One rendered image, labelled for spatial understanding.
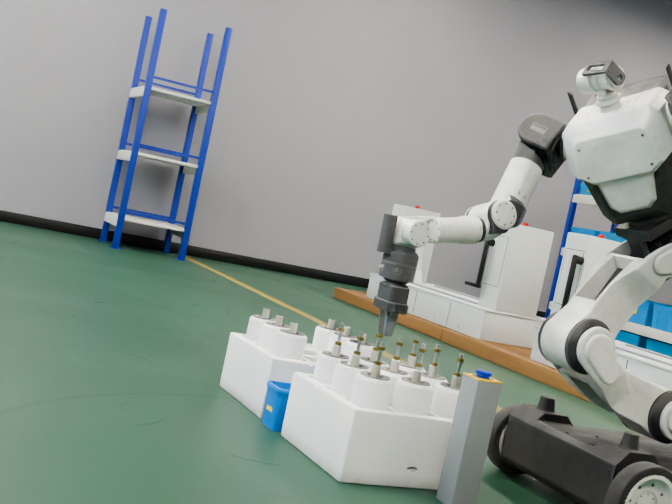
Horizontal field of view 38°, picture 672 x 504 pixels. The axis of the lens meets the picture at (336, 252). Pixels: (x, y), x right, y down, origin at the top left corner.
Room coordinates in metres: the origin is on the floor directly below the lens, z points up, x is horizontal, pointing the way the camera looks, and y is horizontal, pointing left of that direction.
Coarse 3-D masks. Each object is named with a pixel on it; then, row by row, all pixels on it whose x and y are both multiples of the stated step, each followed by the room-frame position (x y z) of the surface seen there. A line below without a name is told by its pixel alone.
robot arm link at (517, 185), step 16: (512, 160) 2.57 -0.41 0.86; (528, 160) 2.54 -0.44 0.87; (512, 176) 2.53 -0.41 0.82; (528, 176) 2.53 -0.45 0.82; (496, 192) 2.54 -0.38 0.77; (512, 192) 2.50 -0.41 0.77; (528, 192) 2.52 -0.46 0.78; (496, 208) 2.44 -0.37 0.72; (512, 208) 2.46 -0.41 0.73; (496, 224) 2.44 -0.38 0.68; (512, 224) 2.45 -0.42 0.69
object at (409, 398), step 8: (400, 384) 2.41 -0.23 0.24; (408, 384) 2.40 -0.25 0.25; (400, 392) 2.40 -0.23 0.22; (408, 392) 2.39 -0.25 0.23; (416, 392) 2.39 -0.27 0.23; (424, 392) 2.39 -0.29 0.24; (432, 392) 2.42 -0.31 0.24; (392, 400) 2.44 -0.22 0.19; (400, 400) 2.40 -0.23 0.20; (408, 400) 2.39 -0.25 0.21; (416, 400) 2.39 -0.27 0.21; (424, 400) 2.40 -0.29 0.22; (400, 408) 2.40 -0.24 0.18; (408, 408) 2.39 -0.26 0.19; (416, 408) 2.39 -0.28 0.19; (424, 408) 2.40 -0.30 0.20
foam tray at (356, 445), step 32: (320, 384) 2.52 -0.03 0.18; (288, 416) 2.61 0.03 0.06; (320, 416) 2.44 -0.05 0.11; (352, 416) 2.29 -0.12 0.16; (384, 416) 2.32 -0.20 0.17; (416, 416) 2.36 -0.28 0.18; (320, 448) 2.40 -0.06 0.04; (352, 448) 2.29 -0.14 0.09; (384, 448) 2.33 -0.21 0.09; (416, 448) 2.36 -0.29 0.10; (352, 480) 2.30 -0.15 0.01; (384, 480) 2.33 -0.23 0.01; (416, 480) 2.37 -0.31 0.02
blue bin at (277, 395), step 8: (272, 384) 2.70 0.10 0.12; (280, 384) 2.76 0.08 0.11; (288, 384) 2.77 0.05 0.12; (272, 392) 2.70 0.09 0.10; (280, 392) 2.66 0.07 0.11; (288, 392) 2.66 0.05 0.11; (272, 400) 2.69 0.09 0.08; (280, 400) 2.66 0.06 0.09; (264, 408) 2.74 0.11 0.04; (272, 408) 2.68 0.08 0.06; (280, 408) 2.66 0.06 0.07; (264, 416) 2.73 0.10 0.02; (272, 416) 2.67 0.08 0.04; (280, 416) 2.67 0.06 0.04; (264, 424) 2.72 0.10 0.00; (272, 424) 2.67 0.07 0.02; (280, 424) 2.67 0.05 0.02
